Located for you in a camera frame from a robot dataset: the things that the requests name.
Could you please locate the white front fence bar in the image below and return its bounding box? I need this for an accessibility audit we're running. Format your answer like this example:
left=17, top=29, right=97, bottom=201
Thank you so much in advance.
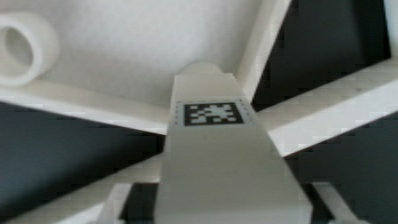
left=0, top=58, right=398, bottom=224

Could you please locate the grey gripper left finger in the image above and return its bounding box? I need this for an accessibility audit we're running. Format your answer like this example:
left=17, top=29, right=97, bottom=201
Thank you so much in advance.
left=97, top=183, right=134, bottom=224

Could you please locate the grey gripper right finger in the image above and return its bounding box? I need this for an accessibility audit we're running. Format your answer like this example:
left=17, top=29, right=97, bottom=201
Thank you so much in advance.
left=314, top=182, right=372, bottom=224

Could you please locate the white desk leg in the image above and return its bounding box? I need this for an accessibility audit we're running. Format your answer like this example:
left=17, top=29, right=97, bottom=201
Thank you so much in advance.
left=155, top=63, right=314, bottom=224

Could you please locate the white desk top tray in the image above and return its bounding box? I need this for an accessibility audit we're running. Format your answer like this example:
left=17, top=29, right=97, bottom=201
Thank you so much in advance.
left=0, top=0, right=292, bottom=134

